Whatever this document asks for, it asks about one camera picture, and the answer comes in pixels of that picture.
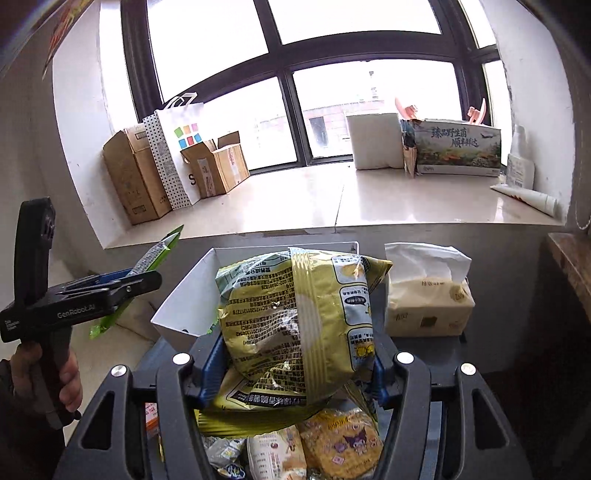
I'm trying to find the white bag with coloured squares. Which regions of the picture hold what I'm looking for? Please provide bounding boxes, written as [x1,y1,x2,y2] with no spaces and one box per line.
[154,92,206,204]

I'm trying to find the beige snack packet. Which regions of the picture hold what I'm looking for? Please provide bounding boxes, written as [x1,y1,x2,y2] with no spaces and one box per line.
[247,425,308,480]

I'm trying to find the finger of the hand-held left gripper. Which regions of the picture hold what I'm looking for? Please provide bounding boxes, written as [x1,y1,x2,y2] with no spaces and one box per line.
[61,271,163,308]
[69,270,138,289]

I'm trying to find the white plastic bottle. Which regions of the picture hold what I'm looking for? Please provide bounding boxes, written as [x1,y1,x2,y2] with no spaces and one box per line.
[505,126,536,190]

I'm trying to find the blue tablecloth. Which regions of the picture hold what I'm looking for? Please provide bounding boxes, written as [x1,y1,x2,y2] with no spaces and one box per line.
[131,330,469,480]

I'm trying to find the green snack packet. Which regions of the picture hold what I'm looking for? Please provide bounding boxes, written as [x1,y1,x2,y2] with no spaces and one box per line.
[90,224,185,340]

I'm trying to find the landscape printed box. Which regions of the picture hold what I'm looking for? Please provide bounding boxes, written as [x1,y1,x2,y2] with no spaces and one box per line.
[412,117,502,177]

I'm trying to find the wall poster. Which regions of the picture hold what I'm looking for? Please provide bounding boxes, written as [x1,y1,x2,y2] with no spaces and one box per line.
[41,0,88,79]

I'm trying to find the small silver blue packet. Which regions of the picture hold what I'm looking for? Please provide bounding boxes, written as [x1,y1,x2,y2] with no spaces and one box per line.
[203,436,247,480]

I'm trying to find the white tube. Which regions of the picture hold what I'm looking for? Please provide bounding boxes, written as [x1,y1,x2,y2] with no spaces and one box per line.
[490,182,559,217]

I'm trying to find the white foam box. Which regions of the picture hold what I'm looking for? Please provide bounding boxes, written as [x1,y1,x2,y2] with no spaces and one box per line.
[346,112,407,171]

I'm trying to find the stone windowsill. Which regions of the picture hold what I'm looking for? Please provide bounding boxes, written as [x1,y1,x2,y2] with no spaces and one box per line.
[90,161,566,250]

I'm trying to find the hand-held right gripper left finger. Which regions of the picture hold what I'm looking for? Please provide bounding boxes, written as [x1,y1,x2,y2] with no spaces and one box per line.
[53,333,232,480]

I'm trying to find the dark window frame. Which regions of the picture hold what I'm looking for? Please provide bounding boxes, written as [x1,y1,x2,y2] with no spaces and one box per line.
[121,0,498,169]

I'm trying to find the polka dot paper bag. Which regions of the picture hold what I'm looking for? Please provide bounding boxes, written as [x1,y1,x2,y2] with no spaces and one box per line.
[142,111,192,210]

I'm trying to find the person's left hand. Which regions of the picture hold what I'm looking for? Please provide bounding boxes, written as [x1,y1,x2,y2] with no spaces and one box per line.
[10,344,83,418]

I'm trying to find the small open cardboard box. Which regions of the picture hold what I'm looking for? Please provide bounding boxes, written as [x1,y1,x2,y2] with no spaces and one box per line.
[180,130,251,197]

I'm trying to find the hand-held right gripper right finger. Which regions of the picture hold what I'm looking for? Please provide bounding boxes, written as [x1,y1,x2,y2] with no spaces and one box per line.
[369,342,532,480]

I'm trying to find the brown marble counter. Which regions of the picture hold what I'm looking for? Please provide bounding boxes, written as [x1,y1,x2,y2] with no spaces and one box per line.
[545,232,591,324]

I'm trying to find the large brown cardboard box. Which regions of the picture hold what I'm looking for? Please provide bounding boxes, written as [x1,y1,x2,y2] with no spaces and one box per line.
[102,130,174,226]

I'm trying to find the pale cardboard box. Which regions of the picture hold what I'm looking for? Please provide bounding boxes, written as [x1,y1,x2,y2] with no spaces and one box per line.
[124,124,160,158]

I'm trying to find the pale snack packets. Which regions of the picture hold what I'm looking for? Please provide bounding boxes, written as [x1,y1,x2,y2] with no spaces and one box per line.
[215,247,393,409]

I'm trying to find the brown paper bag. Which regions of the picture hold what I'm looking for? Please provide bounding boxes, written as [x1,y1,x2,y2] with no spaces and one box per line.
[399,119,419,178]

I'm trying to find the yellow tissue pack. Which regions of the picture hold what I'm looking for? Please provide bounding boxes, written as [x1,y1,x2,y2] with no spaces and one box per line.
[384,242,476,337]

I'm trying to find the pink clip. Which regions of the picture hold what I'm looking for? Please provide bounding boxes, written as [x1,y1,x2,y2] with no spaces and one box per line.
[394,97,419,121]
[467,98,490,126]

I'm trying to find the yellow snack bag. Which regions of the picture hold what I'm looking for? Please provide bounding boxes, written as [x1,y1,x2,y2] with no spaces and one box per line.
[196,383,379,439]

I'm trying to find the small snack packets pile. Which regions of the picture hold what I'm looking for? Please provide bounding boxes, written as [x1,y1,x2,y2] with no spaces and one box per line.
[298,408,384,480]

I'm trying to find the white cardboard box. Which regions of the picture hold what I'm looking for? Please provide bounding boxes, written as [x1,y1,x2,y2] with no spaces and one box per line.
[151,240,361,337]

